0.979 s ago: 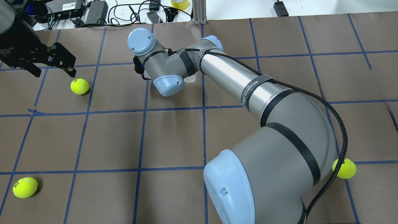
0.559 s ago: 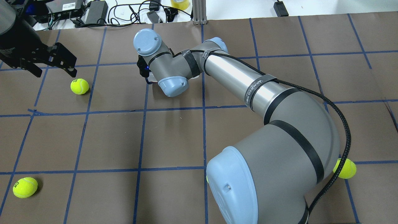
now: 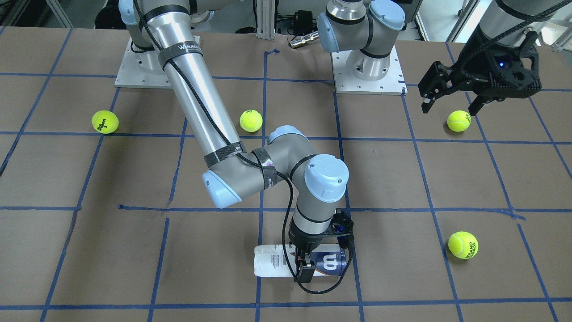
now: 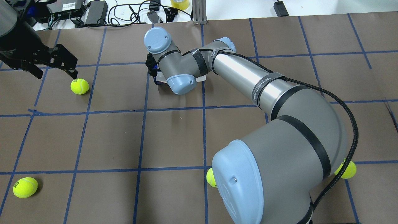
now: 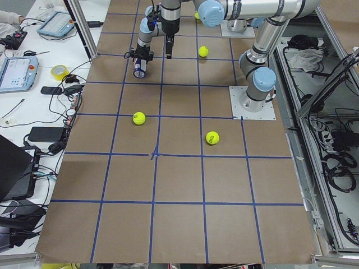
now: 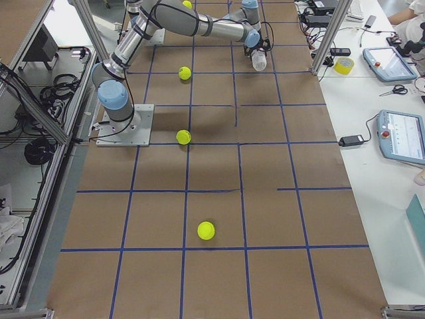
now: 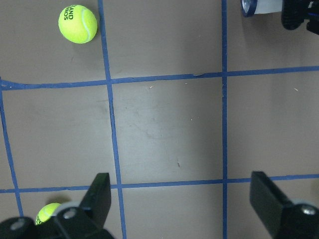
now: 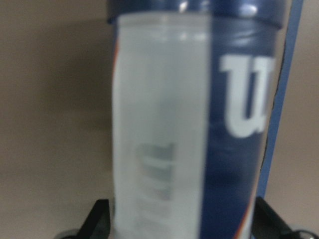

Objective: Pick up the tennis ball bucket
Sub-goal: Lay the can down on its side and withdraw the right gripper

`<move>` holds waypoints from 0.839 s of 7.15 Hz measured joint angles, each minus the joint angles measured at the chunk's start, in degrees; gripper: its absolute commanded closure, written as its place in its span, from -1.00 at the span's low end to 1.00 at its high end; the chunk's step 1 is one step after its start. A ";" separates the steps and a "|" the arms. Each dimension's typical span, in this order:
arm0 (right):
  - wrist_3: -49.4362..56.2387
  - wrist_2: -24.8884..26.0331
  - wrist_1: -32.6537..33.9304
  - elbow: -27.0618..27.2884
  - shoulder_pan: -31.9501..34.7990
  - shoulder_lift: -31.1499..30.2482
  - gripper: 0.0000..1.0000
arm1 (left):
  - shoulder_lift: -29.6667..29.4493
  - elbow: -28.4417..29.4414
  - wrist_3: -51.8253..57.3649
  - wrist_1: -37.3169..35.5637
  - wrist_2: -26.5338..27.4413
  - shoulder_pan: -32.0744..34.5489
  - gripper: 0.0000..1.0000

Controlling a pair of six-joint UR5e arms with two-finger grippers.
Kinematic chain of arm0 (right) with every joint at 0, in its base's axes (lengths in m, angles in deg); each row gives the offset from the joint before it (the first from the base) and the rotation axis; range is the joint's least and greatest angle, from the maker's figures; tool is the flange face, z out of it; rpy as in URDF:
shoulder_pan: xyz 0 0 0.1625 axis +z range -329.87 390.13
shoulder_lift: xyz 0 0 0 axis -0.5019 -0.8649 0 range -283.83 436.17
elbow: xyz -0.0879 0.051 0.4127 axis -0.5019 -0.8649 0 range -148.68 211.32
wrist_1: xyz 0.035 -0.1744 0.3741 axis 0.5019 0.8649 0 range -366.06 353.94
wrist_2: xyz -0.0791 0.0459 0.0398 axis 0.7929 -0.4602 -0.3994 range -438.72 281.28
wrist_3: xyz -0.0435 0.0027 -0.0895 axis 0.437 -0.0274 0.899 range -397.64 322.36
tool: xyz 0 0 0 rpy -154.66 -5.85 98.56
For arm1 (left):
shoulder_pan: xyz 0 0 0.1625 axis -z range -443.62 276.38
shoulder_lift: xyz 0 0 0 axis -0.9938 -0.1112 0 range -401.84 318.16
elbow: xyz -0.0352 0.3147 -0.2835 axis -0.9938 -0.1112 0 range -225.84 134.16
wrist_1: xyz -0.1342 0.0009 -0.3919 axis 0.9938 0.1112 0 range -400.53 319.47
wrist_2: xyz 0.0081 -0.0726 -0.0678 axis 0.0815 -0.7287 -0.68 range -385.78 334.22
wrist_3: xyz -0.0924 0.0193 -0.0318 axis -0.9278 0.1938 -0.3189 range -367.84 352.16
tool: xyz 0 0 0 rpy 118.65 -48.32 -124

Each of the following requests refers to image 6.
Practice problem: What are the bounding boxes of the tennis ball mid table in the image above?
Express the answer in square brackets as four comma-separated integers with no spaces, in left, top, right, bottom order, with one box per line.
[178,66,192,80]

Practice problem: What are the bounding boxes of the tennis ball by near base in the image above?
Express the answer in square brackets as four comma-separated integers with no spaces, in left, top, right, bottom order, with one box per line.
[176,130,191,145]

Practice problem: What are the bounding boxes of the black smartphone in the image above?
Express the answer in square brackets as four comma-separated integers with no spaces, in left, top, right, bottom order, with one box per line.
[364,15,376,29]

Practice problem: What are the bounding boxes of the nearest tennis ball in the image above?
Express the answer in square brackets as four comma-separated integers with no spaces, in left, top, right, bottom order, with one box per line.
[197,221,215,241]

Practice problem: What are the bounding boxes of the yellow tape roll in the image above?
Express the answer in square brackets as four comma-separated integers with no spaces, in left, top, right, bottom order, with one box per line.
[334,56,355,75]

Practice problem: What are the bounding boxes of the teach pendant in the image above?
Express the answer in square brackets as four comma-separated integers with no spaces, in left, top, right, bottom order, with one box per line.
[363,47,417,82]
[377,110,424,165]

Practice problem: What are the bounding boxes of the black remote device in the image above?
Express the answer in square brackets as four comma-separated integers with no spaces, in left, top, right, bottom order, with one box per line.
[329,48,351,56]

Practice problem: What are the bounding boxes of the black handled scissors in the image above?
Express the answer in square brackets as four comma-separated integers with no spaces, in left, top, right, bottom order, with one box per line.
[380,84,408,96]

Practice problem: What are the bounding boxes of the left aluminium frame rack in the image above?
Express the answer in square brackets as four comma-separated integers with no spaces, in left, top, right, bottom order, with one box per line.
[1,1,98,313]

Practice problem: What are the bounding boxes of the near teach pendant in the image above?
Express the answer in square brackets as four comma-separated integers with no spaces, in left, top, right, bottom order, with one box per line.
[377,110,424,165]

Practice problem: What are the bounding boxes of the black power adapter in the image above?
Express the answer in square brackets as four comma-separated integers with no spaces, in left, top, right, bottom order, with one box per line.
[338,134,365,147]

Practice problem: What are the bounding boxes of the aluminium frame post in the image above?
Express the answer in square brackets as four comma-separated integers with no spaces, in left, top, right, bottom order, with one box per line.
[310,0,352,76]

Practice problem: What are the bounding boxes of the far left tennis ball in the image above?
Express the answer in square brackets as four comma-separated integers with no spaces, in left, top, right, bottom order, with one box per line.
[182,0,193,9]

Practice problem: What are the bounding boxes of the far teach pendant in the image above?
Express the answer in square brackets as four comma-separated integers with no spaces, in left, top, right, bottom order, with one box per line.
[363,47,417,82]

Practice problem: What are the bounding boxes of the coiled black cable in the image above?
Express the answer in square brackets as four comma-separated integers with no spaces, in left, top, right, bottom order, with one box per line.
[24,138,54,166]

